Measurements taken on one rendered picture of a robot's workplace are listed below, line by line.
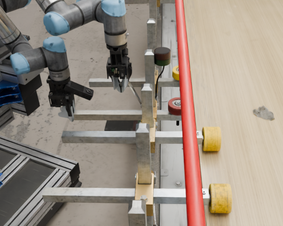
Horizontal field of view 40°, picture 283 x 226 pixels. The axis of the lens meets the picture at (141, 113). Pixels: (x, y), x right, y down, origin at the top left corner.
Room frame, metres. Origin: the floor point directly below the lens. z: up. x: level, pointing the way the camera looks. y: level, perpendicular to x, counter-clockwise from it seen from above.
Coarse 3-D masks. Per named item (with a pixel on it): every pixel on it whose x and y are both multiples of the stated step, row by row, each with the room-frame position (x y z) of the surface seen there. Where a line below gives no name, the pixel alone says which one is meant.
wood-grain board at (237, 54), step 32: (192, 0) 2.26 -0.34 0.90; (224, 0) 2.24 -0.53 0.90; (256, 0) 2.22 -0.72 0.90; (192, 32) 1.83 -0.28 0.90; (224, 32) 1.81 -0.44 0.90; (256, 32) 1.79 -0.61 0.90; (192, 64) 1.50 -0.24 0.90; (224, 64) 1.49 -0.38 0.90; (256, 64) 1.48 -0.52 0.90; (224, 96) 1.24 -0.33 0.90; (256, 96) 1.23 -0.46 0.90; (224, 128) 1.05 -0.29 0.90; (256, 128) 1.04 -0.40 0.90; (224, 160) 0.89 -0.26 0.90; (256, 160) 0.88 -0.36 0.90; (256, 192) 0.75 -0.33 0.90; (224, 224) 0.64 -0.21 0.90; (256, 224) 0.64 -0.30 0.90
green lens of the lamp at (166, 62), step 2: (154, 58) 1.25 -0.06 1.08; (170, 58) 1.24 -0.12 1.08; (156, 60) 1.23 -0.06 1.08; (158, 60) 1.23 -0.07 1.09; (166, 60) 1.22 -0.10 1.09; (168, 60) 1.23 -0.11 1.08; (170, 60) 1.24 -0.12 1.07; (156, 62) 1.23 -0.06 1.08; (158, 62) 1.23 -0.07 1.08; (160, 62) 1.22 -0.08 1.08; (162, 62) 1.22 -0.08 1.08; (164, 62) 1.22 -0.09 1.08; (166, 62) 1.22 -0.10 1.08; (168, 62) 1.23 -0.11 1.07; (156, 64) 1.23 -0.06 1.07; (158, 64) 1.23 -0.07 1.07; (160, 64) 1.22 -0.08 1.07; (162, 64) 1.22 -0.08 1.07; (164, 64) 1.22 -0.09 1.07; (166, 64) 1.22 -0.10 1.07; (168, 64) 1.23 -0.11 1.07
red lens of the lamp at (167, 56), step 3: (168, 48) 1.26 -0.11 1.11; (156, 54) 1.23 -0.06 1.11; (159, 54) 1.22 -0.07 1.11; (162, 54) 1.22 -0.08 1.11; (165, 54) 1.22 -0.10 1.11; (168, 54) 1.23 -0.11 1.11; (156, 57) 1.23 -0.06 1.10; (159, 57) 1.22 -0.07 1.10; (162, 57) 1.22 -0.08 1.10; (165, 57) 1.22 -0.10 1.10; (168, 57) 1.23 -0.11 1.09
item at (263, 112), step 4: (260, 108) 1.14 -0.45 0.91; (264, 108) 1.13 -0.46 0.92; (256, 112) 1.12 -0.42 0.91; (260, 112) 1.11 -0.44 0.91; (264, 112) 1.11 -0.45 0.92; (268, 112) 1.12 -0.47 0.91; (272, 112) 1.11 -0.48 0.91; (260, 116) 1.10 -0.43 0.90; (264, 116) 1.09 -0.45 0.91; (268, 116) 1.09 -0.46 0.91; (272, 116) 1.09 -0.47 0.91
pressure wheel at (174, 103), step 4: (172, 100) 1.22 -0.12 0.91; (176, 100) 1.22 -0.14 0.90; (180, 100) 1.22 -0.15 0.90; (168, 104) 1.20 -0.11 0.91; (172, 104) 1.19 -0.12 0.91; (176, 104) 1.20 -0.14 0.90; (180, 104) 1.20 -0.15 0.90; (168, 108) 1.19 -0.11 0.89; (172, 108) 1.17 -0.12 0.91; (176, 108) 1.17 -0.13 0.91; (180, 108) 1.17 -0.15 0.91; (172, 112) 1.17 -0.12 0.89; (176, 112) 1.17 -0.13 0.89; (180, 112) 1.17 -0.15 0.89; (176, 124) 1.20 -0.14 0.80
